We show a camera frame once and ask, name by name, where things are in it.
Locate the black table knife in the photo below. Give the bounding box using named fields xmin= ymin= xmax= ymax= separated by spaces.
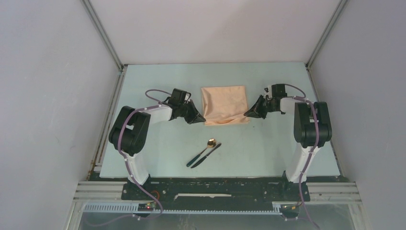
xmin=191 ymin=142 xmax=222 ymax=169

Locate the aluminium corner post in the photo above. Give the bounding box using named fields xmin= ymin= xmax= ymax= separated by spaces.
xmin=80 ymin=0 xmax=124 ymax=71
xmin=305 ymin=0 xmax=349 ymax=70

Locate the left side aluminium rail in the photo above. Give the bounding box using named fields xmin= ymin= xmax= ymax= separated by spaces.
xmin=88 ymin=64 xmax=128 ymax=176

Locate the right aluminium corner post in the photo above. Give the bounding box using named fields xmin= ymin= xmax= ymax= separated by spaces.
xmin=305 ymin=0 xmax=349 ymax=70

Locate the grey slotted cable duct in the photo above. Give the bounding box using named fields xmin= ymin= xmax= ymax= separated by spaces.
xmin=82 ymin=202 xmax=282 ymax=215

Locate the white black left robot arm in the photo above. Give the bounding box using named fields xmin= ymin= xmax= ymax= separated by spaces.
xmin=108 ymin=88 xmax=206 ymax=200

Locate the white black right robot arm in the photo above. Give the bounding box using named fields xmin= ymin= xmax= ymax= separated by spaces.
xmin=244 ymin=83 xmax=332 ymax=200

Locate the peach satin napkin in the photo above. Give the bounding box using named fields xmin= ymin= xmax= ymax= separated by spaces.
xmin=201 ymin=85 xmax=250 ymax=126

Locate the gold spoon dark handle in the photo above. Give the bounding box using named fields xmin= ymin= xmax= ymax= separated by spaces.
xmin=186 ymin=138 xmax=217 ymax=167

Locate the left aluminium corner post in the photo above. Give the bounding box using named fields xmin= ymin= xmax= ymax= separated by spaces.
xmin=80 ymin=0 xmax=124 ymax=71

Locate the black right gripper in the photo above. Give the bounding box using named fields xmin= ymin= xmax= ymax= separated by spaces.
xmin=245 ymin=94 xmax=277 ymax=119

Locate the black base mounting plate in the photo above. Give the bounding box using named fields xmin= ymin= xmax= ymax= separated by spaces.
xmin=122 ymin=177 xmax=310 ymax=203

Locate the aluminium front frame rail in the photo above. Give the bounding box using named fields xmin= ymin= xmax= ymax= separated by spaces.
xmin=73 ymin=181 xmax=362 ymax=205

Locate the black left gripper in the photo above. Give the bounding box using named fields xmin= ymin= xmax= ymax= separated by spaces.
xmin=178 ymin=100 xmax=205 ymax=125

